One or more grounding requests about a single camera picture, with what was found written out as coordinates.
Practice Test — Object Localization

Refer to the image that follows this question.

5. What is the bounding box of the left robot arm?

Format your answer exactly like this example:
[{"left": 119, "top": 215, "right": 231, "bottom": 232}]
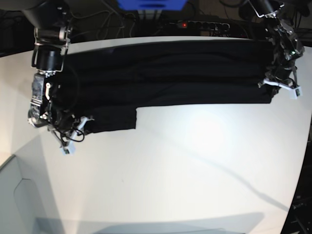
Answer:
[{"left": 247, "top": 0, "right": 305, "bottom": 99}]

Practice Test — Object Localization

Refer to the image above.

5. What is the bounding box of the black T-shirt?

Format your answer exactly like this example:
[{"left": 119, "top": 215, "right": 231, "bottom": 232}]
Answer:
[{"left": 55, "top": 40, "right": 273, "bottom": 133}]

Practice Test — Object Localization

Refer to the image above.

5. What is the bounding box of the blue plastic box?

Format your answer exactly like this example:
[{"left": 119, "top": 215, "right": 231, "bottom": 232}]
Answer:
[{"left": 117, "top": 0, "right": 187, "bottom": 11}]

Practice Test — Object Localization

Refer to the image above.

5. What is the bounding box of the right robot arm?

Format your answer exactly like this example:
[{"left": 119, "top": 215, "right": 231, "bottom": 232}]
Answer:
[{"left": 22, "top": 0, "right": 93, "bottom": 155}]

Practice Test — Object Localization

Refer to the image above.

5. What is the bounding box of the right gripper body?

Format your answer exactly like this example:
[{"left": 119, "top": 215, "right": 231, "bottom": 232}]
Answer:
[{"left": 47, "top": 115, "right": 94, "bottom": 149}]

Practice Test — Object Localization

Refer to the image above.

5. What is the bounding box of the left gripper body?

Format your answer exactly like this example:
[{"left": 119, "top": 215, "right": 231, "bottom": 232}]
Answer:
[{"left": 258, "top": 73, "right": 301, "bottom": 91}]

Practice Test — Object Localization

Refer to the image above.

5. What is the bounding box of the black power strip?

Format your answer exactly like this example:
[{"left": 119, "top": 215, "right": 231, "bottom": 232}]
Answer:
[{"left": 174, "top": 20, "right": 231, "bottom": 32}]

